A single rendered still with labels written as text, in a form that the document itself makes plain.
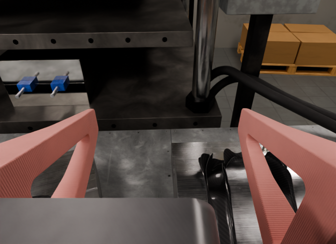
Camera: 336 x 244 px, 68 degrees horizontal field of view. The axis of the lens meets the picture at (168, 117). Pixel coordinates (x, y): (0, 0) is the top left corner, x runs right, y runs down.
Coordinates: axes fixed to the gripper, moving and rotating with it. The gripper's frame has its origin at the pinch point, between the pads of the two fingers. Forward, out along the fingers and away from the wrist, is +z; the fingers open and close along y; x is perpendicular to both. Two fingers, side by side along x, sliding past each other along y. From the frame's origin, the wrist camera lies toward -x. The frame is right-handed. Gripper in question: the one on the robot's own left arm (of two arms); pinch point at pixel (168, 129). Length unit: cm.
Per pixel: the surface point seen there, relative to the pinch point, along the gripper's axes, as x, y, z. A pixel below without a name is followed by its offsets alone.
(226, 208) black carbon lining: 28.5, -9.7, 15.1
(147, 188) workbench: 39.7, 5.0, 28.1
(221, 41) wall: 107, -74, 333
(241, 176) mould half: 26.3, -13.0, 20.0
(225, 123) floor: 118, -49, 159
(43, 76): 29, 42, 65
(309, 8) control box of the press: 10, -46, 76
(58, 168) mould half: 28.7, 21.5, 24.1
